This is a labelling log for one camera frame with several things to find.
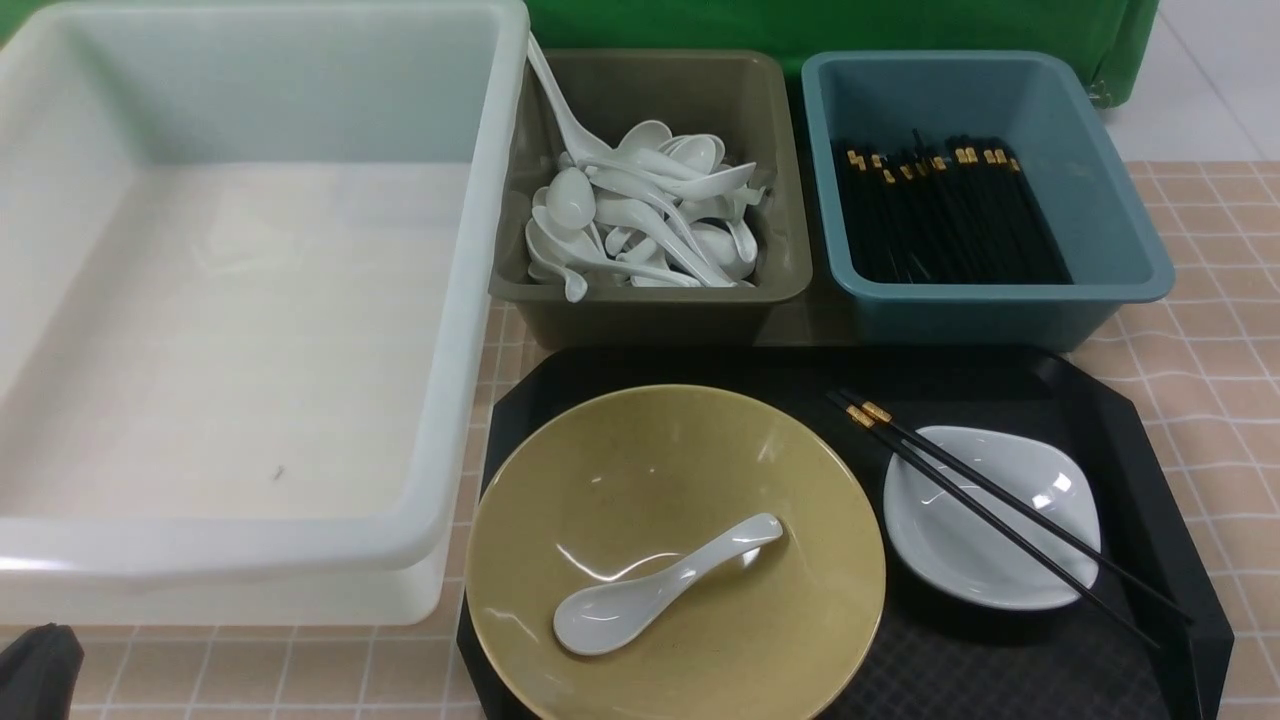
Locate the yellow noodle bowl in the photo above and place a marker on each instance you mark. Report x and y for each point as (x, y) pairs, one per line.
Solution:
(630, 484)

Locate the black chopstick gold band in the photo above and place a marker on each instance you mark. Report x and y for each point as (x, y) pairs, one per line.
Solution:
(960, 497)
(1000, 490)

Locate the white ceramic soup spoon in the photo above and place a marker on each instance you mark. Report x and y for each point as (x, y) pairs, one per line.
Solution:
(603, 618)

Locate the small white sauce dish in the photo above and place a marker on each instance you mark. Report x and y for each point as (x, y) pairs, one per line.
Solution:
(951, 548)

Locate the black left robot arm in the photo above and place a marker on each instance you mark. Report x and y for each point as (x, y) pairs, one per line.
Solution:
(39, 673)

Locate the pile of white spoons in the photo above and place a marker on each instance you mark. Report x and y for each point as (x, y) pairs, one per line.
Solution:
(655, 211)

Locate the long white ladle spoon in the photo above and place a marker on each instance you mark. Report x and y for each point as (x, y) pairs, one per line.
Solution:
(560, 110)

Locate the olive plastic spoon bin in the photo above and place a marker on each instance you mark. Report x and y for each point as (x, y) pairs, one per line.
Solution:
(737, 95)

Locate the pile of black chopsticks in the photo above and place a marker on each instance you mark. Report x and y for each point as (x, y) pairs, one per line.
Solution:
(961, 212)

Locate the teal plastic chopstick bin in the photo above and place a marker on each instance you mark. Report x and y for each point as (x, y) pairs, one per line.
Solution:
(1035, 103)

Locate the large white plastic tub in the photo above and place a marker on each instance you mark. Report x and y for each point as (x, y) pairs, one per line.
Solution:
(246, 246)

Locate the black plastic serving tray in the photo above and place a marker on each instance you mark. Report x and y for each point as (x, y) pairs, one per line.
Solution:
(937, 658)

